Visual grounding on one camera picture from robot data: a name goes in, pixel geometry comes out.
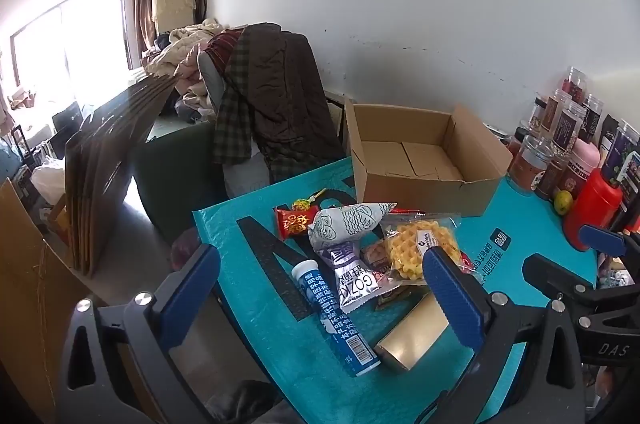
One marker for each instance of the black monitor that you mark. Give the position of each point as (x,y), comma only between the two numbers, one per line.
(67,118)

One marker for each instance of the red gold-print snack packet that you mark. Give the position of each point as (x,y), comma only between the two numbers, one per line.
(292,221)

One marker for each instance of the cardboard box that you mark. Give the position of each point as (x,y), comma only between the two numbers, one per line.
(415,194)

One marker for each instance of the dark grey cloth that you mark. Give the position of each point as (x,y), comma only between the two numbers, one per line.
(240,404)

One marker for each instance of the teal bubble mat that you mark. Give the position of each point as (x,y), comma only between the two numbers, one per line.
(300,354)

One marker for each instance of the white printed snack packet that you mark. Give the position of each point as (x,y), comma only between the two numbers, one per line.
(345,221)

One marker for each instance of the brown curtain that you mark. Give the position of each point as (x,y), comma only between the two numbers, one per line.
(137,18)

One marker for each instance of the pink bottle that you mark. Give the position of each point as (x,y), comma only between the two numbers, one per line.
(582,163)

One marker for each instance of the cream covered cabinet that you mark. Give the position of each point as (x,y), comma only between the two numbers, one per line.
(172,3)

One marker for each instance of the large window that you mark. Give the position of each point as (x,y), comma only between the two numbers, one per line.
(65,53)

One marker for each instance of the brown red peanut packet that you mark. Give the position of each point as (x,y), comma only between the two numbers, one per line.
(375,256)

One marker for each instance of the silver purple snack packet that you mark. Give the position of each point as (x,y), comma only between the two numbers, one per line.
(357,284)

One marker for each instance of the pile of small packets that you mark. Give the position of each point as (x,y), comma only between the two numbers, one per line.
(612,271)

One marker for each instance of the green lime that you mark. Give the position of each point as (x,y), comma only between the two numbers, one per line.
(563,202)

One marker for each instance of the row of clear spice jars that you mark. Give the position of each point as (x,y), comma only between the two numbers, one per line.
(565,123)

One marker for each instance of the blue tablet tube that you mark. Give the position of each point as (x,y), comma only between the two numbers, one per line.
(330,319)

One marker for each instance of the white leaning picture frame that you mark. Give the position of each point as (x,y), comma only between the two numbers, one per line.
(334,113)

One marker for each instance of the grey chair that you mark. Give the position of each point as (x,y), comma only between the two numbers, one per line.
(210,83)

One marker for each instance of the stack of cardboard sheets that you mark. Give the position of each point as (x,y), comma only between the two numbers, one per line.
(110,174)

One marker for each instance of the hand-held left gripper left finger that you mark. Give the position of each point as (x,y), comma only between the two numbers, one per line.
(192,289)

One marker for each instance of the red bottle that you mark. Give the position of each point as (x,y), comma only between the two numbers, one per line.
(592,209)

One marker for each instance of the gold box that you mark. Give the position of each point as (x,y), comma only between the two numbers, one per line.
(407,339)

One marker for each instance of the brown plaid-lined jacket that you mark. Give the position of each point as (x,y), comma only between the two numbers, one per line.
(280,93)

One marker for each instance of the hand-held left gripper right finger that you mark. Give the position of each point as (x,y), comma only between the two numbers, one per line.
(455,294)

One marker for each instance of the dark green sofa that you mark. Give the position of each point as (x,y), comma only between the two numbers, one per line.
(170,174)

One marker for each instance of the clear waffle packet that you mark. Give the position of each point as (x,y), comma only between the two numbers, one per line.
(407,249)

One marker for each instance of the white quilted seat cushion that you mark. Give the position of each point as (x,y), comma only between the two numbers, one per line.
(245,176)

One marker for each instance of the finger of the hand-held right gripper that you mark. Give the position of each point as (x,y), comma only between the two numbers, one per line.
(555,276)
(602,240)

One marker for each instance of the yellow lollipop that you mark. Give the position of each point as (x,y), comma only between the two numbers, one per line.
(301,205)

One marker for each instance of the pile of beige bedding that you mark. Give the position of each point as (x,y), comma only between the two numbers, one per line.
(175,53)

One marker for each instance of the white plastic bag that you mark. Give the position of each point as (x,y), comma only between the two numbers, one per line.
(47,179)

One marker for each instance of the large cardboard sheet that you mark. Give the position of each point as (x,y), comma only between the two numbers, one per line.
(30,304)

